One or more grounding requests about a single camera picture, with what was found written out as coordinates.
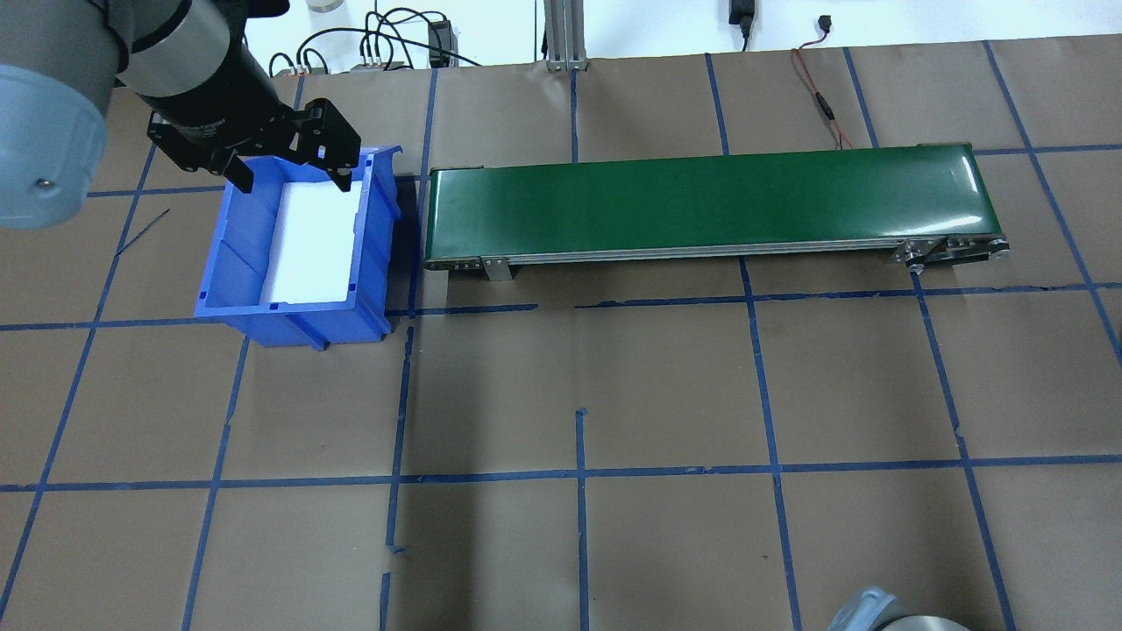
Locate white foam sheet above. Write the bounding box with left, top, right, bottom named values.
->
left=261, top=182, right=365, bottom=306

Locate blue plastic storage bin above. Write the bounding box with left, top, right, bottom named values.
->
left=195, top=145, right=404, bottom=351

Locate black hub device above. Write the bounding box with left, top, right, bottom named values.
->
left=427, top=19, right=458, bottom=67

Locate green conveyor belt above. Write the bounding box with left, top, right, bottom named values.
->
left=424, top=142, right=1012, bottom=283

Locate black cable bundle with connectors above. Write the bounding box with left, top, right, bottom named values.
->
left=267, top=7, right=430, bottom=73

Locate aluminium profile post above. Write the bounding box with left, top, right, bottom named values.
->
left=543, top=0, right=590, bottom=71

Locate red and black wire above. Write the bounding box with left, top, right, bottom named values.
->
left=792, top=46, right=853, bottom=150

